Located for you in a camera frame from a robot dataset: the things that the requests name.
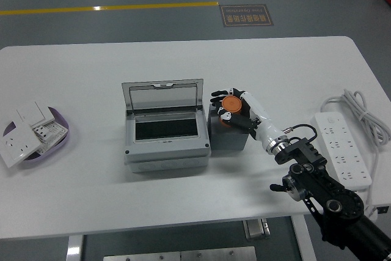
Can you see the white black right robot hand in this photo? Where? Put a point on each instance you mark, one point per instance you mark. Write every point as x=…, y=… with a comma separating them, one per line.
x=265, y=129

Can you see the orange cylinder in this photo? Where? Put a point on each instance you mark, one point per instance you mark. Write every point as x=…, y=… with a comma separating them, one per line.
x=231, y=105

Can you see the white table leg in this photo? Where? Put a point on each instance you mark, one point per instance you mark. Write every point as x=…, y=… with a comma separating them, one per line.
x=304, y=239
x=74, y=248

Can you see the white switch plate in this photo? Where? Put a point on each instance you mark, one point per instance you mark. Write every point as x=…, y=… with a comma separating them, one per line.
x=30, y=112

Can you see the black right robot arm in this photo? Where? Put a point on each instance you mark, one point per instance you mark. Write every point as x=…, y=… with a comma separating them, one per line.
x=342, y=200

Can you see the grey box with clear lid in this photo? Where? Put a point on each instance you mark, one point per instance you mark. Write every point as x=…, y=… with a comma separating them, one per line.
x=166, y=151

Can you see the grey metal base plate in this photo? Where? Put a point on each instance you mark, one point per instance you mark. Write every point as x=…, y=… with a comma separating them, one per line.
x=183, y=255

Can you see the white socket module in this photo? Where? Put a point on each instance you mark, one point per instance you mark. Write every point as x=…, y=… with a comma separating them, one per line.
x=52, y=131

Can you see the grey cube block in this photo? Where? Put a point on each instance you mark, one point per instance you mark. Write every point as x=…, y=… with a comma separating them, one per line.
x=229, y=140

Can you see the small black control box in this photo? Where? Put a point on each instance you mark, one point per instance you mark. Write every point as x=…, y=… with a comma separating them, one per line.
x=383, y=209

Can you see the yellow floor tape line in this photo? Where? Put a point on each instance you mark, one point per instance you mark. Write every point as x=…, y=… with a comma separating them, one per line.
x=122, y=7

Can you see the large white socket plate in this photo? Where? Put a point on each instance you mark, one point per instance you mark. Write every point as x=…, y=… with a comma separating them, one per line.
x=16, y=148

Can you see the grey metal bracket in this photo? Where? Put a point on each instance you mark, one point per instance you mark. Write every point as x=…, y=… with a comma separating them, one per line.
x=256, y=229

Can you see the white power strip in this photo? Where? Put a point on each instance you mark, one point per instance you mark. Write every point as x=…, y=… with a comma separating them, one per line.
x=342, y=148

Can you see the brown floor sign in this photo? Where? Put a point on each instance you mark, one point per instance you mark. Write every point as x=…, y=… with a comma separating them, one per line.
x=246, y=15

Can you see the purple plastic tray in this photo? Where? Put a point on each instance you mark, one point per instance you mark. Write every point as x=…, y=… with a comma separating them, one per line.
x=59, y=143

